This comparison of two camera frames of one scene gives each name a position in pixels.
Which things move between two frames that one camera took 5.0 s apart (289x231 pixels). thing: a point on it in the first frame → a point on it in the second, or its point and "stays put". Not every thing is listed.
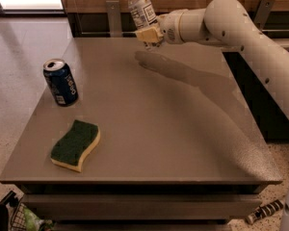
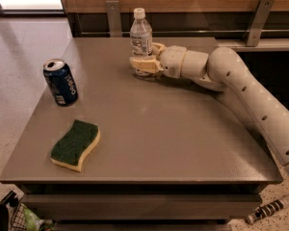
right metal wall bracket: x=264 y=8 stays put
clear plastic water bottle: x=141 y=11 → x=141 y=38
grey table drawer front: x=143 y=207 stays put
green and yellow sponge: x=68 y=151 stays put
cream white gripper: x=170 y=29 → x=171 y=61
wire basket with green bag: x=24 y=219 stays put
